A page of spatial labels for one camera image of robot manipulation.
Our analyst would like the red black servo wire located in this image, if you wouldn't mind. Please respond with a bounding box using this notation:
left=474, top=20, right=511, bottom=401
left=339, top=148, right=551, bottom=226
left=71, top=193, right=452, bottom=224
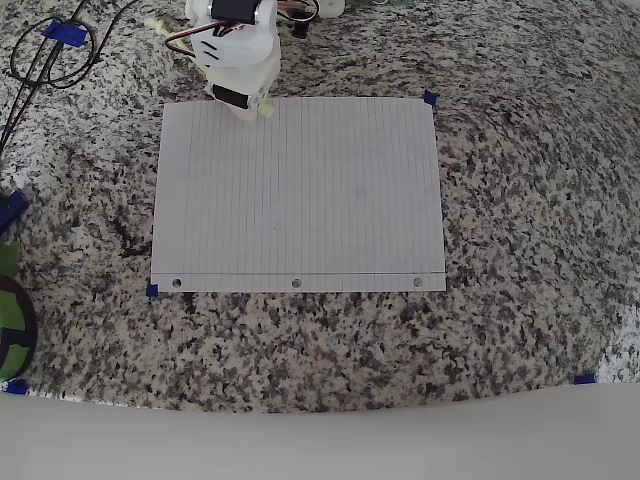
left=164, top=24, right=241, bottom=57

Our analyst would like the thin black looped cable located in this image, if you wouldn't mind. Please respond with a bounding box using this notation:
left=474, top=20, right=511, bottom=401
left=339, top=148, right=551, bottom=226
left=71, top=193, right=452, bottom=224
left=9, top=0, right=144, bottom=90

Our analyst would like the blue tape on cables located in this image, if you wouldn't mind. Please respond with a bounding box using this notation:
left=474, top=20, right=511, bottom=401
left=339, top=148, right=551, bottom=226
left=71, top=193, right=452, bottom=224
left=41, top=19, right=90, bottom=49

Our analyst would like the lined white paper sheet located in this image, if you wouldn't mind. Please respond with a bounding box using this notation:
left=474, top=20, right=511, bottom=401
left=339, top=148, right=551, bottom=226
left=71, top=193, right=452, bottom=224
left=149, top=97, right=447, bottom=294

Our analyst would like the green tape piece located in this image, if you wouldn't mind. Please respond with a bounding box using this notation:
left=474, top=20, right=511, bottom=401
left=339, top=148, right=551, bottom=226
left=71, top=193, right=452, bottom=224
left=0, top=241, right=22, bottom=276

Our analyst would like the thick black cable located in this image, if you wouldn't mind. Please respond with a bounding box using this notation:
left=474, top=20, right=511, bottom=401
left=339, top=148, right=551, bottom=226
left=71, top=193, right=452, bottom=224
left=0, top=0, right=91, bottom=151

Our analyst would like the yellow-green knotted rope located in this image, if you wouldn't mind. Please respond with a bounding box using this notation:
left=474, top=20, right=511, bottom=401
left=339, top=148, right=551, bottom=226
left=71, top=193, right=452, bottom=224
left=147, top=16, right=277, bottom=120

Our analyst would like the black green filament spool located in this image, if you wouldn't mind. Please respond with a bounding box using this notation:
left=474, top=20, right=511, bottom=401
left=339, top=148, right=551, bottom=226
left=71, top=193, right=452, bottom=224
left=0, top=273, right=39, bottom=381

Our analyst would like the white foam board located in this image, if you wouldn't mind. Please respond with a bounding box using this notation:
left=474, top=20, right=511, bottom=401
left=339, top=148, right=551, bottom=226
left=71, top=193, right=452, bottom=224
left=0, top=381, right=640, bottom=480

